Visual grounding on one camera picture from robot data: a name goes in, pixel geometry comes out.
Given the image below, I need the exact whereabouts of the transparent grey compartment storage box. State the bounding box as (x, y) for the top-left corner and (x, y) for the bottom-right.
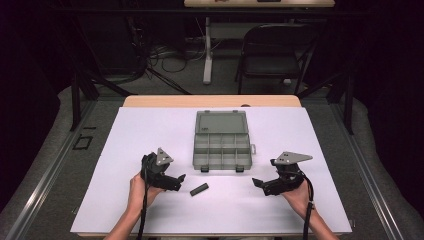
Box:
(192, 109), (257, 174)

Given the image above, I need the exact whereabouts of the person's left hand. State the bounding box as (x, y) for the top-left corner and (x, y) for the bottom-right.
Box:
(128, 172), (165, 215)

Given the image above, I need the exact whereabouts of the white table cover sheet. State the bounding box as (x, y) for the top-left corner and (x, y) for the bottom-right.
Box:
(70, 106), (353, 235)

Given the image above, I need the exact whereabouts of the light wooden table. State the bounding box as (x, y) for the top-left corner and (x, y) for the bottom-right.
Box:
(122, 94), (303, 109)

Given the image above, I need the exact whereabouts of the light wooden background desk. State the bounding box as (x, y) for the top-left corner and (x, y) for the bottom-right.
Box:
(183, 0), (336, 9)

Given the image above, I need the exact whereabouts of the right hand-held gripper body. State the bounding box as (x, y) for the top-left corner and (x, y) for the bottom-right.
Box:
(266, 151), (314, 196)

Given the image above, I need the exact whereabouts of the tangle of floor cables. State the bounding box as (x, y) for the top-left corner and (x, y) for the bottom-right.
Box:
(145, 41), (208, 75)

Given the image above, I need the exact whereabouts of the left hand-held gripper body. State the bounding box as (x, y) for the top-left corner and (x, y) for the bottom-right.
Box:
(140, 147), (183, 190)

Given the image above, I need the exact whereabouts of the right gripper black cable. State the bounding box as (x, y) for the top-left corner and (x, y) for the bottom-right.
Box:
(301, 175), (316, 240)

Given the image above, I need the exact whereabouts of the white desk leg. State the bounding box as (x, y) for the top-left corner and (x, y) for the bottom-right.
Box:
(202, 15), (215, 85)

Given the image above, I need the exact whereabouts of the black folding chair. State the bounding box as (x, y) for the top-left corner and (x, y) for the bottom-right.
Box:
(234, 22), (318, 96)

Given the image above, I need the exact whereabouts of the black metal stand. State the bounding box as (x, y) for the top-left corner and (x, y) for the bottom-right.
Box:
(295, 64), (355, 136)
(69, 64), (138, 132)

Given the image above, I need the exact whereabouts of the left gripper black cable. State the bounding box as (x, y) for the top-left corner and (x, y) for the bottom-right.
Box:
(136, 162), (150, 240)

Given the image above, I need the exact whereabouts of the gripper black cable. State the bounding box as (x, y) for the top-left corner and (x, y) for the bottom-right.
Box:
(301, 175), (316, 240)
(136, 162), (150, 240)

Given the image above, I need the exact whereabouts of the metal floor rail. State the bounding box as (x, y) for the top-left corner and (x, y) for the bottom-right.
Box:
(4, 99), (98, 240)
(329, 99), (405, 240)

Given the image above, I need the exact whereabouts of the small black rectangular block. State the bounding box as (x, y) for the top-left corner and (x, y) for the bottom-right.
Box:
(189, 182), (210, 198)

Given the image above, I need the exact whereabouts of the person's right hand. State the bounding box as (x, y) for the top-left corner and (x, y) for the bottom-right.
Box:
(281, 181), (316, 220)

